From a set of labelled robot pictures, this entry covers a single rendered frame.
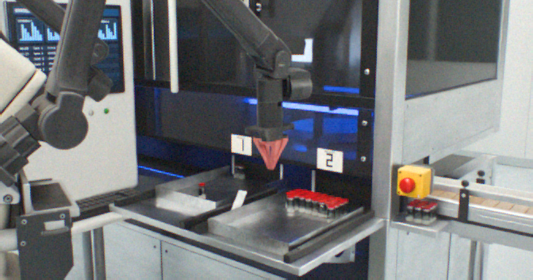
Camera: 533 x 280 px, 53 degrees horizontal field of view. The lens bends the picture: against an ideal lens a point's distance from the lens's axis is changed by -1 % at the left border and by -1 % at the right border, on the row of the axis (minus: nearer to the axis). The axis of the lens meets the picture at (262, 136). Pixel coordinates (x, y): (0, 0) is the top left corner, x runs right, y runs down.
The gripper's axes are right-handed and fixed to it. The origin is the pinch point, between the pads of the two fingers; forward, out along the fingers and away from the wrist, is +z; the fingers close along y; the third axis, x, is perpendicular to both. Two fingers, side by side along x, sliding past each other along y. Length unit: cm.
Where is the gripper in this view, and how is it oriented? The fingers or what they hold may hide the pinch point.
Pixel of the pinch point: (270, 165)
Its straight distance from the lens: 122.4
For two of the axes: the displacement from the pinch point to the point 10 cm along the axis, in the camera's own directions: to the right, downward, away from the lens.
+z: 0.2, 9.8, 2.0
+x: -7.6, -1.2, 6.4
